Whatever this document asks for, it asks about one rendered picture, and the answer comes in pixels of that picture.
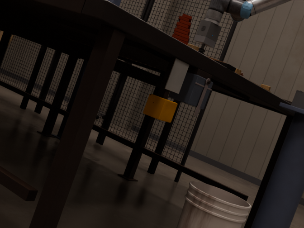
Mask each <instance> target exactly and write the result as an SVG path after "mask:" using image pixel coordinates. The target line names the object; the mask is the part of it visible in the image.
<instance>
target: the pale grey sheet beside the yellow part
mask: <svg viewBox="0 0 304 228"><path fill-rule="evenodd" d="M188 68H189V64H187V63H185V62H183V61H181V60H179V59H177V58H176V59H175V61H174V64H173V67H172V70H171V72H170V75H169V78H168V80H167V83H166V86H165V89H167V90H170V91H172V92H175V93H178V94H179V92H180V90H181V86H182V84H183V81H184V78H185V76H186V73H187V70H188Z"/></svg>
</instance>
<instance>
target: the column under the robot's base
mask: <svg viewBox="0 0 304 228"><path fill-rule="evenodd" d="M279 106H280V107H282V108H284V109H285V110H287V111H289V112H291V113H293V114H294V117H293V119H292V122H291V125H290V127H289V130H288V133H287V135H286V137H285V140H284V143H283V146H282V148H281V151H280V153H279V156H278V158H277V161H276V164H275V167H274V169H273V172H272V174H271V177H270V179H269V182H268V185H267V187H266V190H265V193H264V195H263V197H262V200H261V203H260V206H259V208H258V211H257V213H256V216H255V218H254V221H253V224H252V227H251V228H290V225H291V222H292V220H293V217H294V215H295V212H296V210H297V207H298V204H299V202H300V199H301V196H302V194H303V191H304V110H303V109H300V108H297V107H294V106H291V105H288V104H285V103H281V102H280V105H279Z"/></svg>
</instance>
